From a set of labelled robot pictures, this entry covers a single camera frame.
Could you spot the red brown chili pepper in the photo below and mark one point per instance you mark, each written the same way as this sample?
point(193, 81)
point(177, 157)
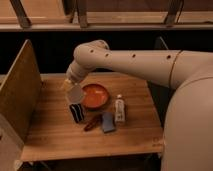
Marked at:
point(94, 122)

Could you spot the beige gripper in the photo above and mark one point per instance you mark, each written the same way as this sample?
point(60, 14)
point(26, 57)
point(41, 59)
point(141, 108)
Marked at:
point(67, 85)

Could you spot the white ceramic cup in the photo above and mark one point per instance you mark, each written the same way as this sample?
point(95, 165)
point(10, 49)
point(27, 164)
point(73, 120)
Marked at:
point(75, 94)

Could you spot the black white striped eraser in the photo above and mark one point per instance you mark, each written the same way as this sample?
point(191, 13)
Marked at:
point(77, 112)

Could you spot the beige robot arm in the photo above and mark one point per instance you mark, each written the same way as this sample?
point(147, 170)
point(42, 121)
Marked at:
point(188, 125)

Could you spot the wooden shelf frame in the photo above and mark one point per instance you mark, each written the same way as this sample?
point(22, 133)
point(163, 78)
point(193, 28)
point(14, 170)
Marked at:
point(105, 15)

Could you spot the orange bowl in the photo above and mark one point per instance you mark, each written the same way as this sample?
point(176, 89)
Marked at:
point(95, 96)

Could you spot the left wooden side panel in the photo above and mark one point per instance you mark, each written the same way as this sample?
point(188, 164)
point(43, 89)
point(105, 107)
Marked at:
point(19, 92)

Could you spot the blue sponge block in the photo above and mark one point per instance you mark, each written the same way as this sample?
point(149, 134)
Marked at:
point(108, 122)

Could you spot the white glue bottle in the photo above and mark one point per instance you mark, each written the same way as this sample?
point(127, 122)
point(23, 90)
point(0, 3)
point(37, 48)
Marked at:
point(120, 115)

